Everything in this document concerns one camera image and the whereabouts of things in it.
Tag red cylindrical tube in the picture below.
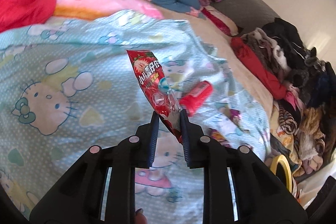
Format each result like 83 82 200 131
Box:
179 81 213 117

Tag pile of mixed clothes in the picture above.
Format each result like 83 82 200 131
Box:
240 18 335 177

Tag yellow rimmed black trash bin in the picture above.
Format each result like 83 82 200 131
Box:
270 155 293 193

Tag white curtain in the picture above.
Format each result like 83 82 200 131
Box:
297 157 336 209

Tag yellow cartoon blanket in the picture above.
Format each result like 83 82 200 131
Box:
269 101 302 174

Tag red folded garment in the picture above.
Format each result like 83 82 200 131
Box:
231 37 287 100

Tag small colourful candy wrapper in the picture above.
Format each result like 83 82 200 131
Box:
209 128 231 148

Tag red strawberry snack wrapper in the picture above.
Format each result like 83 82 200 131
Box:
127 50 182 143

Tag left hand painted nails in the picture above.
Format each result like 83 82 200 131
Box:
135 209 147 224

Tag light blue Hello Kitty sheet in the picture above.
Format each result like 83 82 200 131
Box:
1 10 272 218

